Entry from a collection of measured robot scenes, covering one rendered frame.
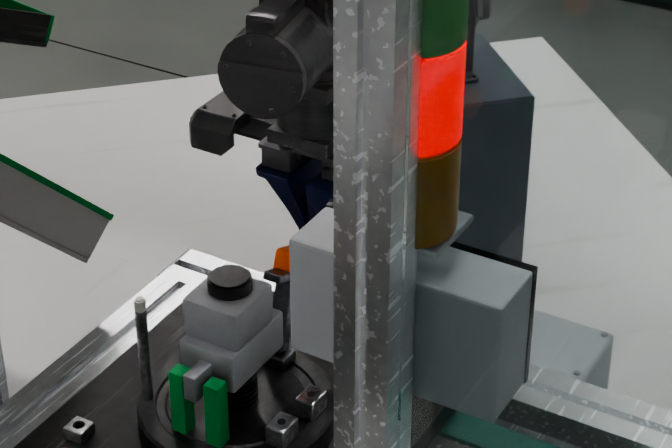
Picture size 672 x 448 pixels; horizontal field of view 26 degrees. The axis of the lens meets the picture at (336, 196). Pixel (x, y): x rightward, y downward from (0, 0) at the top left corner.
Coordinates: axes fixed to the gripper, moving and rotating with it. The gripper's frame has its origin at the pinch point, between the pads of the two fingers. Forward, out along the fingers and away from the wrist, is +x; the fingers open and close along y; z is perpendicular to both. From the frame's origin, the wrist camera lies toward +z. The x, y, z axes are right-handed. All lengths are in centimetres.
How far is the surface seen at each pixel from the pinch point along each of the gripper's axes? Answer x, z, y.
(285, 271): 2.7, -5.0, -0.3
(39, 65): 108, 177, 190
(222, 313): 0.5, -14.0, -1.1
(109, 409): 11.9, -14.8, 8.6
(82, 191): 23, 23, 42
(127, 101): 23, 41, 51
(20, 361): 22.9, -3.2, 28.5
